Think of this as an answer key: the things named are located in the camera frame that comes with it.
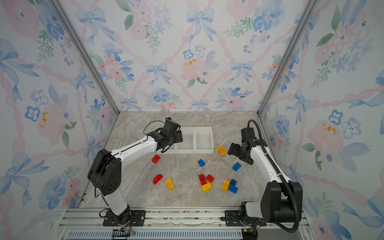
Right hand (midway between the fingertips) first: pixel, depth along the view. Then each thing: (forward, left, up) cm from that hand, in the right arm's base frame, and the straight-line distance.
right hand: (237, 153), depth 86 cm
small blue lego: (-1, +21, -9) cm, 23 cm away
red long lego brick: (-12, +20, -9) cm, 25 cm away
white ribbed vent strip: (-38, +41, -10) cm, 57 cm away
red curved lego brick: (-13, +46, -8) cm, 48 cm away
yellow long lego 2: (-15, +7, -9) cm, 19 cm away
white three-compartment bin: (+11, +24, -2) cm, 26 cm away
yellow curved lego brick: (+6, +8, -6) cm, 12 cm away
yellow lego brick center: (-16, +17, -9) cm, 25 cm away
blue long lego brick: (-17, +3, -9) cm, 20 cm away
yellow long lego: (-15, +39, -9) cm, 42 cm away
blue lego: (-4, -1, -8) cm, 9 cm away
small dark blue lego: (-13, +3, -9) cm, 16 cm away
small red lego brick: (-12, +16, -9) cm, 21 cm away
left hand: (+10, +34, +4) cm, 36 cm away
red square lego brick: (+1, +49, -9) cm, 50 cm away
